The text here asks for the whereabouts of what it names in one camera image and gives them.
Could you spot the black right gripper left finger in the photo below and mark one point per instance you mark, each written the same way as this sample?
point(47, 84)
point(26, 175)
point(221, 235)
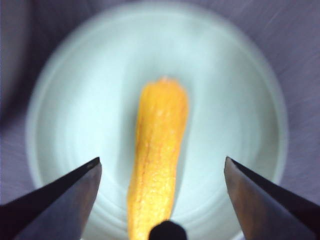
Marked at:
point(62, 207)

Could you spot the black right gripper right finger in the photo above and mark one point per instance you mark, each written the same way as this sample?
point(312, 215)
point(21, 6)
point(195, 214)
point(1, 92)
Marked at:
point(270, 210)

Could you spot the yellow corn cob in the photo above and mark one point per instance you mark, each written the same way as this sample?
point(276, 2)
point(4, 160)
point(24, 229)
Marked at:
point(160, 140)

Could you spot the pale green round plate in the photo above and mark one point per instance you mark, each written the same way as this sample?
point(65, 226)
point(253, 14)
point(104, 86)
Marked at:
point(82, 105)

